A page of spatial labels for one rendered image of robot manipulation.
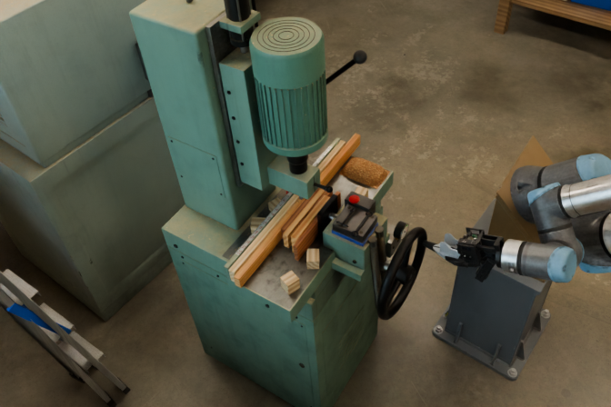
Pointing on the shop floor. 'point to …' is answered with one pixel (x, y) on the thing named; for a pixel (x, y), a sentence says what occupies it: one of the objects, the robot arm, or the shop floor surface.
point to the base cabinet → (282, 334)
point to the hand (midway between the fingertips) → (437, 249)
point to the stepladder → (68, 352)
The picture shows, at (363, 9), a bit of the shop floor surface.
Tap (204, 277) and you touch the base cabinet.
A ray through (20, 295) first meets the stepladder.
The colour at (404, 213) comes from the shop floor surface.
